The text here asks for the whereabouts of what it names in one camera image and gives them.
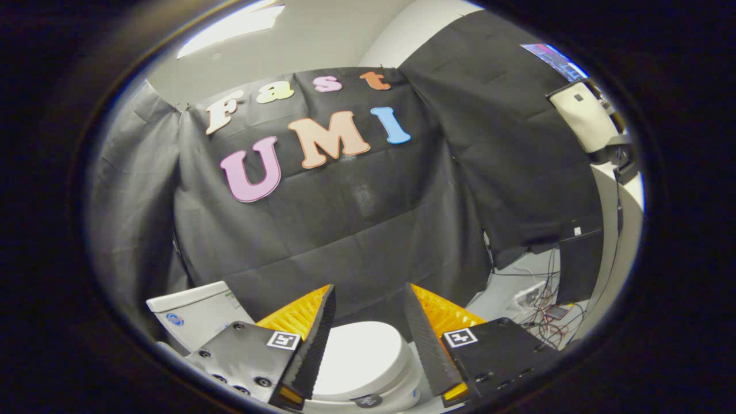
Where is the white toilet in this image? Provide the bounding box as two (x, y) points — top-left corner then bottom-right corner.
(147, 281), (423, 414)

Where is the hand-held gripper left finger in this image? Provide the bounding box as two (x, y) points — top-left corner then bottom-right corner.
(184, 284), (337, 412)

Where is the white toilet lid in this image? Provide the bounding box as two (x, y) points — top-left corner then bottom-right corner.
(313, 321), (403, 401)

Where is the black box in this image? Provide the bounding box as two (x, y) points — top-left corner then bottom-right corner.
(558, 227), (604, 304)

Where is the black backdrop cloth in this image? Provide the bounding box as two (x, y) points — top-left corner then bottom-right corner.
(86, 11), (604, 346)

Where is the tangle of floor cables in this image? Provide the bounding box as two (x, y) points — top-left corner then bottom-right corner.
(489, 247), (587, 348)

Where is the computer monitor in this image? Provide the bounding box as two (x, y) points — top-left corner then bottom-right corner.
(520, 43), (590, 82)

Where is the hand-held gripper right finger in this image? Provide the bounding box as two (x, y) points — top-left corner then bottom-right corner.
(402, 282), (561, 408)

